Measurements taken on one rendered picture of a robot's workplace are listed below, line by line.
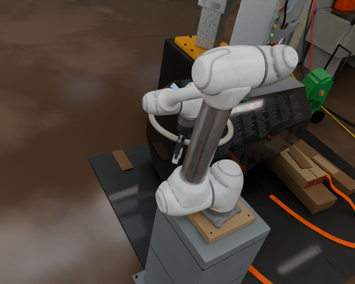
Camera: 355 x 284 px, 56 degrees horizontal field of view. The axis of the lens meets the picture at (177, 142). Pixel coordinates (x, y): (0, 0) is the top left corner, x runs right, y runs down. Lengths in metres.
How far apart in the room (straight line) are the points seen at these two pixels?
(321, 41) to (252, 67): 4.38
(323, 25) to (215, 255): 4.28
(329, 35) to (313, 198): 2.84
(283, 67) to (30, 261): 1.93
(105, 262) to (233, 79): 1.69
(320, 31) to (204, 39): 2.47
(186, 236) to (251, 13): 1.34
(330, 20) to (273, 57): 4.24
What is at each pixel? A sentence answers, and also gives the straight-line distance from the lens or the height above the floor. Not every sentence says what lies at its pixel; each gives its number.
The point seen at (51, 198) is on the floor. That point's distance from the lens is 2.72.
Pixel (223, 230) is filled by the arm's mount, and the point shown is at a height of 0.84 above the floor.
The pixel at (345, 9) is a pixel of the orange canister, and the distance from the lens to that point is 5.63.
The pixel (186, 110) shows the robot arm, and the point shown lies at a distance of 1.54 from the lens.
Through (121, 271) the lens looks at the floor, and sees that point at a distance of 2.35.
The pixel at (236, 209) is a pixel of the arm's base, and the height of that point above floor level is 0.85.
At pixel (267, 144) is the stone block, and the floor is 0.56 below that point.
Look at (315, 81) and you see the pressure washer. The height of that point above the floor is 0.50.
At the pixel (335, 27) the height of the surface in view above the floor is 0.74.
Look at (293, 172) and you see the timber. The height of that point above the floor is 0.19.
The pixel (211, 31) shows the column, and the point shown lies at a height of 0.96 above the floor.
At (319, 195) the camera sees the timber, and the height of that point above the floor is 0.13.
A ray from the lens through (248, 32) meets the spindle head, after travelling 2.20.
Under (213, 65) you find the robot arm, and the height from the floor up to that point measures 1.64.
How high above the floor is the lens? 2.04
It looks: 39 degrees down
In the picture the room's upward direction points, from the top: 12 degrees clockwise
